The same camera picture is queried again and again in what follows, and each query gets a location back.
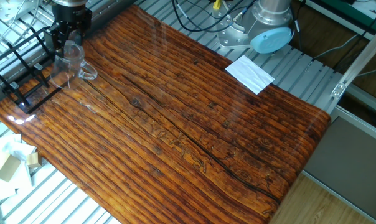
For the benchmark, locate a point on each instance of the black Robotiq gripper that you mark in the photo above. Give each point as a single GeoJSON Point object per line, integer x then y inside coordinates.
{"type": "Point", "coordinates": [71, 15]}

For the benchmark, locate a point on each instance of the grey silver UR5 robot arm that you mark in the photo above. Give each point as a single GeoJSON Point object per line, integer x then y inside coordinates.
{"type": "Point", "coordinates": [269, 18]}

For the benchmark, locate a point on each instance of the black metal cup rack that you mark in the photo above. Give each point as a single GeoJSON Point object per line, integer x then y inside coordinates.
{"type": "Point", "coordinates": [24, 107]}

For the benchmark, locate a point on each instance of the aluminium plate with holes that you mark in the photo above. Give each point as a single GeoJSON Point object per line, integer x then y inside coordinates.
{"type": "Point", "coordinates": [7, 9]}

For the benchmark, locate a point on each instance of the crumpled paper and box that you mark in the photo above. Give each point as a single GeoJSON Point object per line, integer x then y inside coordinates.
{"type": "Point", "coordinates": [7, 143]}

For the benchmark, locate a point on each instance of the small light wooden block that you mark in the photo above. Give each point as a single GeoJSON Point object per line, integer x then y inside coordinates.
{"type": "Point", "coordinates": [34, 160]}

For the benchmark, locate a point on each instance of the small yellow plastic clip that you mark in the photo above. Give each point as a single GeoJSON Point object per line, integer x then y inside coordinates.
{"type": "Point", "coordinates": [217, 3]}

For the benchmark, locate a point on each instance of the glossy wood-grain table mat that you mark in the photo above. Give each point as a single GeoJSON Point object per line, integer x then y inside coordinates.
{"type": "Point", "coordinates": [175, 140]}

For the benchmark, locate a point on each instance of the white paper sheet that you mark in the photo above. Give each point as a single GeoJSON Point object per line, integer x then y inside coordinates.
{"type": "Point", "coordinates": [250, 74]}

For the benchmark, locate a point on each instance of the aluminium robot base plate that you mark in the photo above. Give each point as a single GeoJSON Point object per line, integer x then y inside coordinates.
{"type": "Point", "coordinates": [231, 37]}

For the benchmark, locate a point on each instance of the aluminium frame post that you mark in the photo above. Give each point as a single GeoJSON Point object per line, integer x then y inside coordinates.
{"type": "Point", "coordinates": [359, 59]}

